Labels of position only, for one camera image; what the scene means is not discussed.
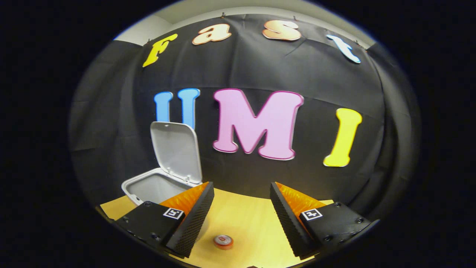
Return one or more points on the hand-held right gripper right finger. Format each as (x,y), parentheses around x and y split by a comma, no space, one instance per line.
(290,223)

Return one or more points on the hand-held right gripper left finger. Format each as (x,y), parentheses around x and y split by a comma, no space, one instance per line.
(193,223)

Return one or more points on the red pop can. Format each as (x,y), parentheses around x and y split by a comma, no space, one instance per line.
(223,242)

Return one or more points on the grey desktop garbage bin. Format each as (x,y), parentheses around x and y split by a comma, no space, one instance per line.
(176,152)

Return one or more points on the wooden desktop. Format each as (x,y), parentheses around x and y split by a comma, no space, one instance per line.
(245,219)

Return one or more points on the black backdrop cloth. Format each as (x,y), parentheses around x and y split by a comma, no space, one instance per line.
(297,74)

